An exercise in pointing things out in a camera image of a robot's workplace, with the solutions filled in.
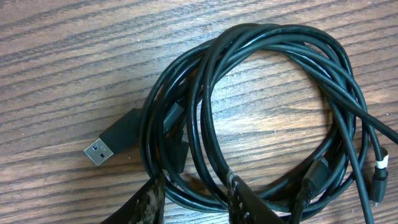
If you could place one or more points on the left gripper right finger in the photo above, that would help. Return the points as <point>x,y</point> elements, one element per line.
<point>245,207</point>

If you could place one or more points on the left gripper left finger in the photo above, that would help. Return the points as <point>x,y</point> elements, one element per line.
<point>146,206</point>

